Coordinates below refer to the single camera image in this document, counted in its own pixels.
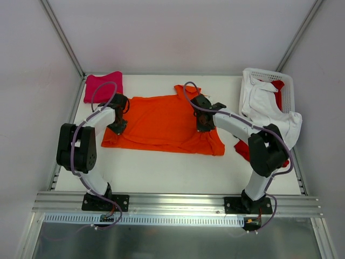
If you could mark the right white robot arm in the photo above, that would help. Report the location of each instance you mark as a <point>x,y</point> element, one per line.
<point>267,149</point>

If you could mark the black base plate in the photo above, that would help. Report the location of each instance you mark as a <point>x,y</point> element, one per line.
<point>92,203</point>
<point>238,205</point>

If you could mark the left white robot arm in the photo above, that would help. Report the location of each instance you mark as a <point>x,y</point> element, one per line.
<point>77,148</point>

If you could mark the aluminium mounting rail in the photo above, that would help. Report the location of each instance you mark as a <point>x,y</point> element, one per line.
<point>180,204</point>

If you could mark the right aluminium frame post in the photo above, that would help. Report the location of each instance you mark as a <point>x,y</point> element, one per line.
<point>307,21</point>

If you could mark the orange t shirt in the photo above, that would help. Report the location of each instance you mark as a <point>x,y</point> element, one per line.
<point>166,124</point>

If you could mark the left aluminium frame post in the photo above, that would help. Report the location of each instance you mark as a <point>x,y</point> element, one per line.
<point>62,36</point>

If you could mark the white t shirt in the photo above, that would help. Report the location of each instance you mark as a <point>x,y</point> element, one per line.
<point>259,107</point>

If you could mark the white slotted cable duct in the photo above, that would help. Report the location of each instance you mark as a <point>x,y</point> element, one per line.
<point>150,220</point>

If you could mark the folded pink t shirt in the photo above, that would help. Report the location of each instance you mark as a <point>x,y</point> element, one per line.
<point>98,88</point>

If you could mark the aluminium frame post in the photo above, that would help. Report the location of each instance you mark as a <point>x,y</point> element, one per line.
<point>307,21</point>
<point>62,36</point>

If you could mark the red t shirt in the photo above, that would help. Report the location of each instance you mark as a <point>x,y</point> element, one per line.
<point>242,148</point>

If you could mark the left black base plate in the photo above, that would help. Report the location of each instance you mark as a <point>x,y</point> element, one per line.
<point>92,203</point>

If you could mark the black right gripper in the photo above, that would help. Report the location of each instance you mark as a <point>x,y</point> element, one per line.
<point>205,125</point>

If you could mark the white plastic laundry basket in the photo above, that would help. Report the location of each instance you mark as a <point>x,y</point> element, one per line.
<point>269,76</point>

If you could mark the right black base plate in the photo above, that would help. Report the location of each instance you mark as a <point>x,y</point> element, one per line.
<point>238,205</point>

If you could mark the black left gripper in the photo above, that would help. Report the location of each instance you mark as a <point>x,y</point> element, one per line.
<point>117,125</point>

